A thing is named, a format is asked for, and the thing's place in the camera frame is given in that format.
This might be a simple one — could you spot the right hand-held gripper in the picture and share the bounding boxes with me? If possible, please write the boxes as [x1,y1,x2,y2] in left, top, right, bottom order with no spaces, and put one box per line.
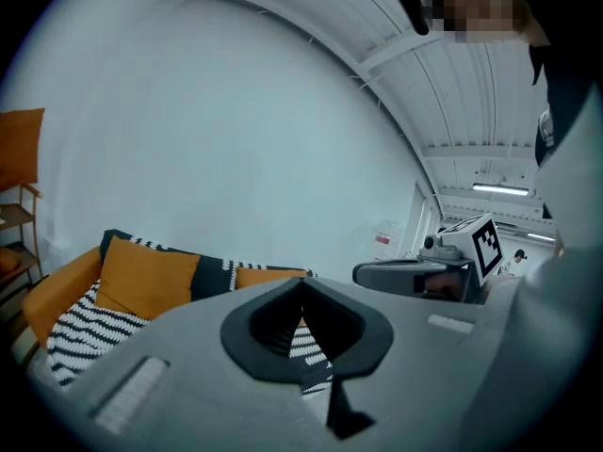
[351,212,505,305]

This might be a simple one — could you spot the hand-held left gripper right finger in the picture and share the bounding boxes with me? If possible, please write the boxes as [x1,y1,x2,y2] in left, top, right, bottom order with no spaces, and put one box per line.
[287,276,522,452]

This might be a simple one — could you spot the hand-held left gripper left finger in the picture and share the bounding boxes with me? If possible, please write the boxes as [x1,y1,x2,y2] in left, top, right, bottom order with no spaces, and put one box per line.
[27,277,332,452]

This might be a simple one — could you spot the black white striped blanket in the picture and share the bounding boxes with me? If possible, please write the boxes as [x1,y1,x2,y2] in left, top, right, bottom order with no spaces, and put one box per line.
[45,228,336,402]

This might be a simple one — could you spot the orange sofa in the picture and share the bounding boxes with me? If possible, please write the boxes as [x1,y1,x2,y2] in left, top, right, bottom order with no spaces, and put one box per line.
[21,246,312,350]

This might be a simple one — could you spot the person's right forearm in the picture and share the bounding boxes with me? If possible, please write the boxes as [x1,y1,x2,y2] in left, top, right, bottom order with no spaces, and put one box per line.
[460,245,603,452]

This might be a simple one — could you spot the small orange cushion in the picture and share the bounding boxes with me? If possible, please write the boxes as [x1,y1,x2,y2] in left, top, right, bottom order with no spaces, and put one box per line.
[234,266,310,291]

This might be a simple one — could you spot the large orange cushion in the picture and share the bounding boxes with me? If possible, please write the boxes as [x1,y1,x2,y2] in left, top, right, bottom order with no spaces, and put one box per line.
[93,235,203,322]

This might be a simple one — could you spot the long ceiling lamp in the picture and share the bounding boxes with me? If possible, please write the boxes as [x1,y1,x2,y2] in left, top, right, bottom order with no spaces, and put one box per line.
[471,183,530,196]

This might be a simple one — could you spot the person's upper body clothing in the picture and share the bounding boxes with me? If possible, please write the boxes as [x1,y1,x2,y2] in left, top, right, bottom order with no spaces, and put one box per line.
[527,40,603,253]

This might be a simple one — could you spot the wooden shelf rack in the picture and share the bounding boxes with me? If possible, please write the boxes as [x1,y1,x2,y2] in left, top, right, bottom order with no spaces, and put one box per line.
[0,182,46,329]

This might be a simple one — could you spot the person's head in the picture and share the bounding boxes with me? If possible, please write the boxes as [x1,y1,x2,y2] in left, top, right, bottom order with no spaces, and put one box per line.
[421,0,552,47]

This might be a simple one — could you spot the orange pillow on shelf rack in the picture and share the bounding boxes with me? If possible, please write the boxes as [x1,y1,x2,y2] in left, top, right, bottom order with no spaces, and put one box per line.
[0,107,46,192]

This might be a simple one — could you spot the white red wall poster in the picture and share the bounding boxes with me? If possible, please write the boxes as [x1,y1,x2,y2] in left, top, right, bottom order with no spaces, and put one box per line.
[373,219,402,261]

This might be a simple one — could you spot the black head-worn camera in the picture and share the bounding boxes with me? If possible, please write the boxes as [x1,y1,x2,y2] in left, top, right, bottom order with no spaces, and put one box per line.
[399,0,432,37]

